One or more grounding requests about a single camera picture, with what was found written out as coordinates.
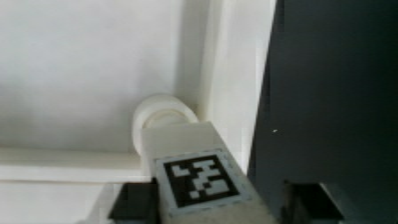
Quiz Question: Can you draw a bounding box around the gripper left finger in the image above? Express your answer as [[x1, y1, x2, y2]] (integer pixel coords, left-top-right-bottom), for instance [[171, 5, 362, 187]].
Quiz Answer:
[[76, 182, 162, 224]]

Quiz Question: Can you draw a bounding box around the white square tabletop tray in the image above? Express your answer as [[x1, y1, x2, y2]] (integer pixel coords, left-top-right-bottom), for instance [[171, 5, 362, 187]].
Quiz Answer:
[[0, 0, 277, 224]]

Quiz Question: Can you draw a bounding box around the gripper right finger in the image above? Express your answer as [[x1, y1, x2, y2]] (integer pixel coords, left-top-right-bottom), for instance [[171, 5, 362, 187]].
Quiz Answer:
[[281, 181, 355, 224]]

